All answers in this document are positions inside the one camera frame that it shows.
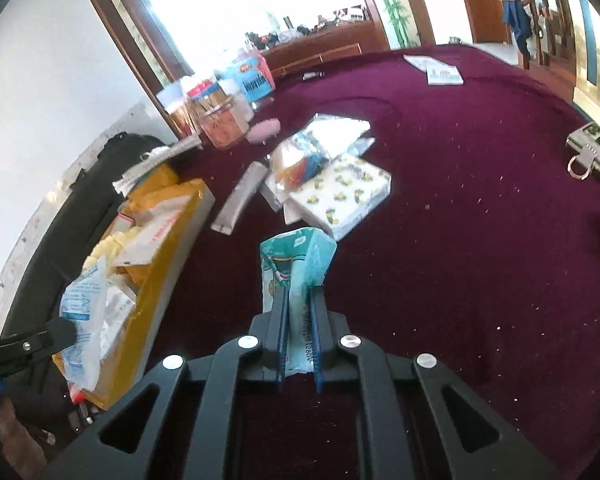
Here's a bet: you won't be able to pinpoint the white blue desiccant packet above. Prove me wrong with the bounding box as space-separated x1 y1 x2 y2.
59 256 108 391

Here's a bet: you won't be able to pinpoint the teal tissue pack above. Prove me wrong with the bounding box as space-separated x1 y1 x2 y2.
259 228 337 376

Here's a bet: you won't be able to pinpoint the silver barcode tube pouch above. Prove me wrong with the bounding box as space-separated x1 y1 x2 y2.
211 160 268 235

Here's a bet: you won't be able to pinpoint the lemon print tissue pack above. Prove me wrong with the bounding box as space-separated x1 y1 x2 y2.
289 153 392 242

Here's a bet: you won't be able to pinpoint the yellow blue sponge cloths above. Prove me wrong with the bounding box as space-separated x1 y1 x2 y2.
274 152 330 188

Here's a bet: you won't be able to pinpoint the clear bag white masks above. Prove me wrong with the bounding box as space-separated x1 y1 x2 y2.
260 114 370 212

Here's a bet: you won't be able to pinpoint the yellow soft cloth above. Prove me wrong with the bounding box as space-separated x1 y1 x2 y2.
82 226 142 276

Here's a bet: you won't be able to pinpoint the white pack red lettering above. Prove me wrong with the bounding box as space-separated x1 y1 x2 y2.
111 195 192 266

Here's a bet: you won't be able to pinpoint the yellow cardboard box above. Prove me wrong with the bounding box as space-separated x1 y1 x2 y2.
51 161 217 411

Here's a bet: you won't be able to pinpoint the pink scrub pad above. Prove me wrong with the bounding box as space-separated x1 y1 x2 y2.
246 118 282 144

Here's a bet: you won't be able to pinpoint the orange clear plastic jar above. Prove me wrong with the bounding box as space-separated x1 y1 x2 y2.
186 79 254 148

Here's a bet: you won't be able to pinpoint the blue white packet bag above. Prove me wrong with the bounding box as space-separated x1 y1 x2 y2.
220 51 275 104

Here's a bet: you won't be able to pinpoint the white paper leaflets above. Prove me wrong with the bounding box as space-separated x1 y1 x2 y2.
403 54 464 86

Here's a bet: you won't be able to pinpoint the wooden cabinet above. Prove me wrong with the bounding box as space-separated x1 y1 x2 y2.
263 21 389 79

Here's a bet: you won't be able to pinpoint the person in blue jacket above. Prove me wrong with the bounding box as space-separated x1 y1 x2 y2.
500 0 532 61

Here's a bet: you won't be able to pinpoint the metal keys with ring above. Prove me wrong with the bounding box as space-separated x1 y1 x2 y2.
566 122 600 181

